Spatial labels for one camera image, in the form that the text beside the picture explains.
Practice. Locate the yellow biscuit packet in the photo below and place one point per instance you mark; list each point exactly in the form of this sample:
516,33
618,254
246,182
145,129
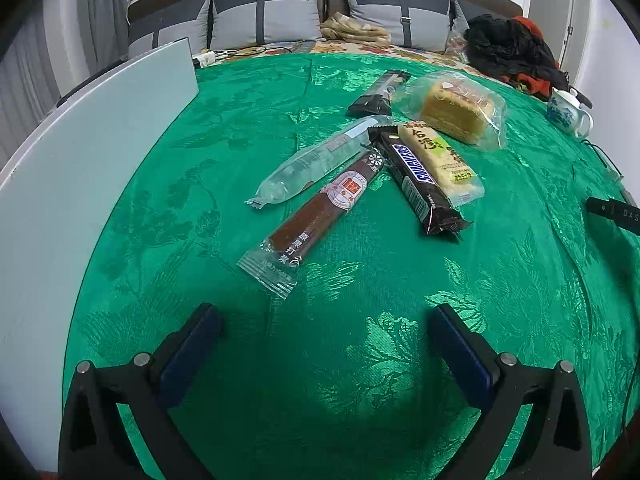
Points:
447,162

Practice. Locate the dark chocolate bar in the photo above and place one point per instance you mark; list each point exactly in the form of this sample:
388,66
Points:
415,170

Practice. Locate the clear plastic bag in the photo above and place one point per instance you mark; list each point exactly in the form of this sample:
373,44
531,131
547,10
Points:
456,47

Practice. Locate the white cardboard box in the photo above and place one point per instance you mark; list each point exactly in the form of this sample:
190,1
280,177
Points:
75,185

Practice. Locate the bread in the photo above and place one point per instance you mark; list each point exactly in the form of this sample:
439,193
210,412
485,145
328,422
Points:
455,110

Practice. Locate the brown fruit bar packet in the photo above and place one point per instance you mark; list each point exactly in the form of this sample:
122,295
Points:
320,205

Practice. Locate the folded beige blanket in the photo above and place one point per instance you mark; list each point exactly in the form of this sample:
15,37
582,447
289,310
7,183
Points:
352,30

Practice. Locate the white power strip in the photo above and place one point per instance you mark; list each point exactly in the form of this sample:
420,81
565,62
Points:
205,59

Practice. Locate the green floral tablecloth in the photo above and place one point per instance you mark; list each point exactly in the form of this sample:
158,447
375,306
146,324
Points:
350,285

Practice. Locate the white door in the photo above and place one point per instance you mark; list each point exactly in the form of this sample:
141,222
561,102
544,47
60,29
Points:
580,25

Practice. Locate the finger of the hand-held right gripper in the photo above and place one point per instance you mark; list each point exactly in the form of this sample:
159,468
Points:
615,212

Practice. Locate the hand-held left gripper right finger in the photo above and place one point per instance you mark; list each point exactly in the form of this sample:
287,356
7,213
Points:
462,360

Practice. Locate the white blue porcelain teapot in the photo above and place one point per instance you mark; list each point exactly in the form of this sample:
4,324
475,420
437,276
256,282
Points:
567,115

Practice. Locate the grey curtain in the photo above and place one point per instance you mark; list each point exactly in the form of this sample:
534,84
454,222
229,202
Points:
50,35

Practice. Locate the clear jelly stick packet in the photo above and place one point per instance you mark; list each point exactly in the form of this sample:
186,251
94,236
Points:
305,165

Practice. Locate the black chair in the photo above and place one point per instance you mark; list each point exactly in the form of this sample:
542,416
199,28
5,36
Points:
582,98

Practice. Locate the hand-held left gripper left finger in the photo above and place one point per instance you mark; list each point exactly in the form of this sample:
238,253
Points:
187,360

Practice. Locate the black stick packet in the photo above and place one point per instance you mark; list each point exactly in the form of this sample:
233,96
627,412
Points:
372,100

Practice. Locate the red garment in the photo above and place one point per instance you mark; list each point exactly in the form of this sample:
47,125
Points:
527,25

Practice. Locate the black jacket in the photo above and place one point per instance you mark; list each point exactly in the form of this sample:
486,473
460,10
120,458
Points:
505,45

